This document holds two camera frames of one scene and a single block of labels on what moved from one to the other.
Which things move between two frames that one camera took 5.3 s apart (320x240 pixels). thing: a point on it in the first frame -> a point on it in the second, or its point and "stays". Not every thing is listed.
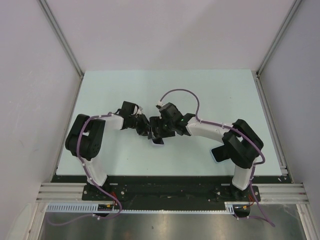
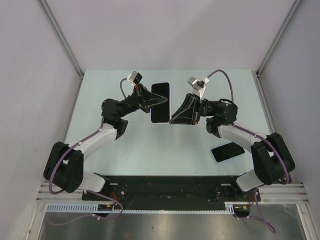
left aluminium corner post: x=61 y=37 stays
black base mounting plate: x=169 y=188 stays
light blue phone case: x=220 y=153 stays
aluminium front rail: x=283 y=192 stays
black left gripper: x=144 y=129 -> x=145 y=100
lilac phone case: x=158 y=141 -> x=161 y=113
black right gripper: x=156 y=122 -> x=189 y=112
